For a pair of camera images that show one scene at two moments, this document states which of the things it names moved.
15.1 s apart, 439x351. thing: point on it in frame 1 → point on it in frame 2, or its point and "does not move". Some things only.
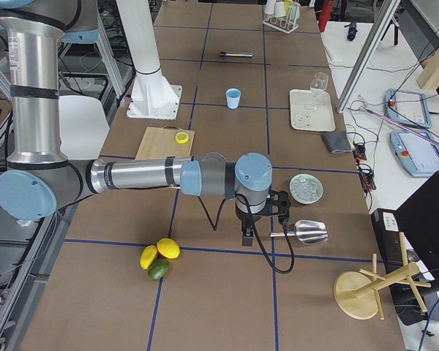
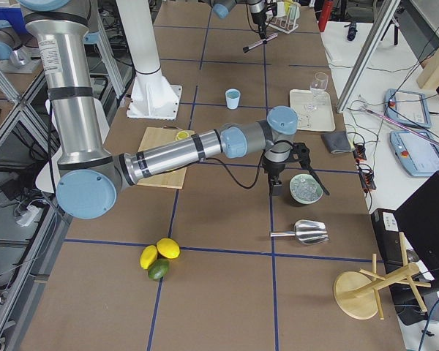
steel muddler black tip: x=224 y=53 → x=248 y=47
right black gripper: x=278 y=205 → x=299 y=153
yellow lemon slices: x=181 y=137 does not move
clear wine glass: x=319 y=84 does not move
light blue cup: x=233 y=96 does not move
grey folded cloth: x=336 y=142 does not move
